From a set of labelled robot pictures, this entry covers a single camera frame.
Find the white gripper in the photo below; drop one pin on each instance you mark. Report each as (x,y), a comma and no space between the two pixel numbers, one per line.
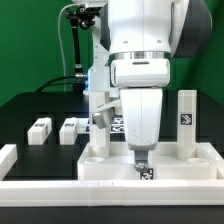
(140,83)

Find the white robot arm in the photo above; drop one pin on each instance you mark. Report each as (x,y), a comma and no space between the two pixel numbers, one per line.
(144,36)

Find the fiducial marker plate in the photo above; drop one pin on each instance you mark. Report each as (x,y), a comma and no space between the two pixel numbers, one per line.
(117,125)

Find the white U-shaped fence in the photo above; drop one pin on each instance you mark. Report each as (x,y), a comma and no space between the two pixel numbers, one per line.
(177,179)

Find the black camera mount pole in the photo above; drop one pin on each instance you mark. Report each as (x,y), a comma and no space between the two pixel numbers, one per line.
(80,18)

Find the camera on mount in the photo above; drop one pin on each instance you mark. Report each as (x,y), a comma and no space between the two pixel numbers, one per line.
(95,3)

